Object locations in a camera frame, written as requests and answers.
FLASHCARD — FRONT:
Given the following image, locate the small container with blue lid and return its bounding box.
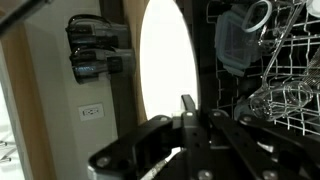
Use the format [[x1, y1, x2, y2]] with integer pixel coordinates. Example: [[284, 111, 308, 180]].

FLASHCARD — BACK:
[[233, 96, 255, 122]]

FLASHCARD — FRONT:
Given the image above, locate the clear glass cup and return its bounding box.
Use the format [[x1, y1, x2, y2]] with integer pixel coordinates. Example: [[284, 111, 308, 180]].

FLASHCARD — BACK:
[[241, 0, 274, 34]]

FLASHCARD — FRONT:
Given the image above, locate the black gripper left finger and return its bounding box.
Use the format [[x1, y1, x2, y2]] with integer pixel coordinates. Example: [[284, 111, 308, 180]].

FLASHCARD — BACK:
[[87, 94, 218, 180]]

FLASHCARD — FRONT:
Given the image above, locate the black dishwasher body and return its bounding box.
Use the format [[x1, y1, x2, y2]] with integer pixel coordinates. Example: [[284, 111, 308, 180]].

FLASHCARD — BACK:
[[186, 0, 222, 113]]

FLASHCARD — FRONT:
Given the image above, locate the white dinner plate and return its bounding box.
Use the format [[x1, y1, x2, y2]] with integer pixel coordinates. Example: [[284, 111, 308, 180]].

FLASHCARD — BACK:
[[139, 0, 200, 120]]

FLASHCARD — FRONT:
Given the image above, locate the black wall-mounted device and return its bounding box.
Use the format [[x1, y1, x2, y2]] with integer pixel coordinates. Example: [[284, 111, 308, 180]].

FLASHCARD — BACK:
[[65, 13, 136, 85]]

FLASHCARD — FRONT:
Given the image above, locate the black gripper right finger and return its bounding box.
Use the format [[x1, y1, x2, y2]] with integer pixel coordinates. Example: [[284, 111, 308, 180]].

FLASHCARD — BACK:
[[199, 108, 320, 180]]

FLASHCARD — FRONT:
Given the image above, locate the wire dishwasher rack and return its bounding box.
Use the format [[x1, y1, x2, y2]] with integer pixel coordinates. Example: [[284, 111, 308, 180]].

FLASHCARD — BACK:
[[205, 0, 320, 137]]

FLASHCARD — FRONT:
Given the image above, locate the white wall outlet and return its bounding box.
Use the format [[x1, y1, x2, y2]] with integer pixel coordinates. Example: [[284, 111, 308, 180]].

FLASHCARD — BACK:
[[78, 102, 106, 123]]

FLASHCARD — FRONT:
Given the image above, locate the clear wine glass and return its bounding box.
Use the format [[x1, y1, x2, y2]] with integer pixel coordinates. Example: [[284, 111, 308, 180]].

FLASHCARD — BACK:
[[248, 6, 315, 123]]

